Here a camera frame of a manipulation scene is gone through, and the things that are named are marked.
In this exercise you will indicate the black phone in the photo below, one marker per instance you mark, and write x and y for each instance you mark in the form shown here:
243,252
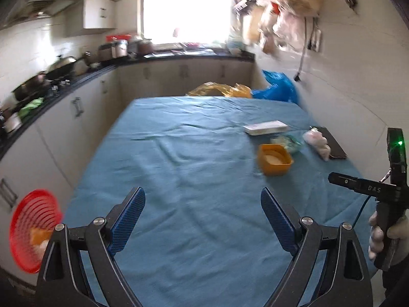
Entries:
337,151

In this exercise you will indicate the blue table cloth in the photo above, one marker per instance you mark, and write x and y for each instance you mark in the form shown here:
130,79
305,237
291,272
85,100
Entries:
203,238

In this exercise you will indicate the white carton box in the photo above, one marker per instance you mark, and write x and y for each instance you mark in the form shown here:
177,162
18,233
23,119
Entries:
265,128

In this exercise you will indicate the small white box on counter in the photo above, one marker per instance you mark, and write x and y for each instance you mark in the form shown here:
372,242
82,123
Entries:
13,123

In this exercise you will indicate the dark frying pan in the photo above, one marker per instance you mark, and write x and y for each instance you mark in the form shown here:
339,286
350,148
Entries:
28,88

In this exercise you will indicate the silver rice cooker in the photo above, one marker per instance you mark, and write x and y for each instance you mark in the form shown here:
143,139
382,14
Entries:
115,47

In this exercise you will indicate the green white tissue pack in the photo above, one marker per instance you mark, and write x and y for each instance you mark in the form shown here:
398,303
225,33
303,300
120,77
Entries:
288,142

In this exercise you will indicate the green cloth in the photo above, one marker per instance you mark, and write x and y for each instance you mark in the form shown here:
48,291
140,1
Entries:
34,104

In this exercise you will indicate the black wok with handle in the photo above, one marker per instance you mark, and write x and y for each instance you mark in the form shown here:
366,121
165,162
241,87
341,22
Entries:
64,66

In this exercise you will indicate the orange plastic container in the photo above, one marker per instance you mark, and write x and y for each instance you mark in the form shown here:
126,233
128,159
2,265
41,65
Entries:
274,159

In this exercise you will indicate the range hood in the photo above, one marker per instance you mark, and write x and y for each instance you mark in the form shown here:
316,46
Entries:
29,10

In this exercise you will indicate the kitchen base cabinets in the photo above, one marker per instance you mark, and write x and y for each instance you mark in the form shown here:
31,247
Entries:
54,145

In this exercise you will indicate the yellow plastic bag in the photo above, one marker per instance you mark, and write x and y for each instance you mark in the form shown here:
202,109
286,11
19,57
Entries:
217,89

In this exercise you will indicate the pink white wrapper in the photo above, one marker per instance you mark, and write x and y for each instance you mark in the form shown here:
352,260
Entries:
315,138

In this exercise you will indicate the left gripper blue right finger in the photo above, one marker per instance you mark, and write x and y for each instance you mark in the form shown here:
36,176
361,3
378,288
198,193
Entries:
284,220

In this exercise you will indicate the red plastic mesh basket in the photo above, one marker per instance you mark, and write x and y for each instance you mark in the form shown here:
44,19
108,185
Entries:
40,209

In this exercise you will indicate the right gloved hand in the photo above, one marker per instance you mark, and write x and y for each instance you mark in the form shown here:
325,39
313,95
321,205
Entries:
398,231

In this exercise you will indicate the hanging plastic bags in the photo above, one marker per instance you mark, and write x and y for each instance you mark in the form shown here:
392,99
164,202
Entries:
278,24

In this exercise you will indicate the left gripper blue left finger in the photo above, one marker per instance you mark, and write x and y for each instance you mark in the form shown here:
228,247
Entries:
122,219

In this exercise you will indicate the blue plastic bag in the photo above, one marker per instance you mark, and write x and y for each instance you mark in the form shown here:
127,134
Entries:
280,88

